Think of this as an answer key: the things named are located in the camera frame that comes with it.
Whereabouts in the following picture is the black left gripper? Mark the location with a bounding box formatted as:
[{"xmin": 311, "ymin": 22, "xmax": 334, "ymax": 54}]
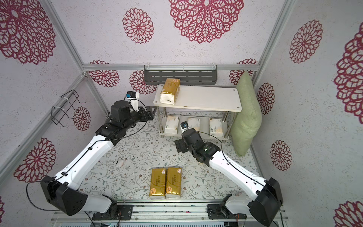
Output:
[{"xmin": 123, "ymin": 105, "xmax": 157, "ymax": 131}]

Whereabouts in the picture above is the white tissue pack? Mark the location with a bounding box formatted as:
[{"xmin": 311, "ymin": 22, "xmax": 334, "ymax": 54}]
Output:
[
  {"xmin": 187, "ymin": 117, "xmax": 200, "ymax": 131},
  {"xmin": 164, "ymin": 115, "xmax": 180, "ymax": 135},
  {"xmin": 209, "ymin": 118, "xmax": 224, "ymax": 137}
]

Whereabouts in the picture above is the gold tissue pack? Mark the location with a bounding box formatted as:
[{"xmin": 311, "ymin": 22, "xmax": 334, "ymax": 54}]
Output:
[
  {"xmin": 160, "ymin": 78, "xmax": 181, "ymax": 105},
  {"xmin": 149, "ymin": 168, "xmax": 166, "ymax": 200},
  {"xmin": 165, "ymin": 167, "xmax": 182, "ymax": 199}
]

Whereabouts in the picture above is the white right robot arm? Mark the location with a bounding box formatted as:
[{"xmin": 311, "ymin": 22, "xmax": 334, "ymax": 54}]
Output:
[{"xmin": 175, "ymin": 128, "xmax": 283, "ymax": 227}]

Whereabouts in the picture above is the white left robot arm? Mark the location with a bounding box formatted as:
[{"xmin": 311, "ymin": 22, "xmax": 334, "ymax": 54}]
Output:
[{"xmin": 40, "ymin": 99, "xmax": 156, "ymax": 218}]

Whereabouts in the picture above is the white two-tier shelf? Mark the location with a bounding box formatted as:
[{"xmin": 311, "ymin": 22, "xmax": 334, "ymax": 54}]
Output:
[{"xmin": 153, "ymin": 85, "xmax": 243, "ymax": 140}]

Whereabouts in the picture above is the floral table mat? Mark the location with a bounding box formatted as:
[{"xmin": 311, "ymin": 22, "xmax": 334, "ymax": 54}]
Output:
[{"xmin": 80, "ymin": 119, "xmax": 245, "ymax": 201}]

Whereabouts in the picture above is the green pillow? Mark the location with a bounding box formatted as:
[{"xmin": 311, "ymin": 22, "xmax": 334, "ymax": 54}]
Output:
[{"xmin": 231, "ymin": 72, "xmax": 262, "ymax": 157}]

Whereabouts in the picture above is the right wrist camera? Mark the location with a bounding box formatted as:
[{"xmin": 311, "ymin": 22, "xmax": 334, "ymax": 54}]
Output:
[{"xmin": 180, "ymin": 121, "xmax": 189, "ymax": 133}]

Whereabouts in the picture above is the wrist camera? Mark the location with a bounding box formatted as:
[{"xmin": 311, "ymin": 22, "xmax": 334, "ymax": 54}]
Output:
[
  {"xmin": 126, "ymin": 91, "xmax": 140, "ymax": 112},
  {"xmin": 180, "ymin": 121, "xmax": 189, "ymax": 133}
]

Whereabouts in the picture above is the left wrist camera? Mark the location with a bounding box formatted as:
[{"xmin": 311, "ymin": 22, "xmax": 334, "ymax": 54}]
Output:
[{"xmin": 126, "ymin": 91, "xmax": 140, "ymax": 112}]

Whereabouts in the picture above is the black wire wall rack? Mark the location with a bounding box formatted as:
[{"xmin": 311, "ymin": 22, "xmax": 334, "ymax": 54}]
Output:
[{"xmin": 50, "ymin": 89, "xmax": 85, "ymax": 128}]

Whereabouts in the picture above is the grey wall-mounted metal rack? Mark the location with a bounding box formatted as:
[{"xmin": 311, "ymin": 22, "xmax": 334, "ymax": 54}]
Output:
[{"xmin": 143, "ymin": 64, "xmax": 218, "ymax": 85}]

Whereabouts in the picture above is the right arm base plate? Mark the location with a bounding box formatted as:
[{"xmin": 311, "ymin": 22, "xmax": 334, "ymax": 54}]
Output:
[{"xmin": 207, "ymin": 204, "xmax": 247, "ymax": 219}]

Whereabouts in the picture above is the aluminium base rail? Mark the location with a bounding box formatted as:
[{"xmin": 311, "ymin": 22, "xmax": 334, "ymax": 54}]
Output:
[{"xmin": 50, "ymin": 201, "xmax": 290, "ymax": 223}]

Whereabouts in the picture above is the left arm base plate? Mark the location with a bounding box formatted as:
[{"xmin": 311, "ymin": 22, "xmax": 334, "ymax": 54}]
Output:
[{"xmin": 92, "ymin": 204, "xmax": 133, "ymax": 221}]

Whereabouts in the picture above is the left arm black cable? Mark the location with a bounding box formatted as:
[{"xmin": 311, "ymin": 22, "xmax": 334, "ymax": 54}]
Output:
[{"xmin": 25, "ymin": 96, "xmax": 149, "ymax": 227}]

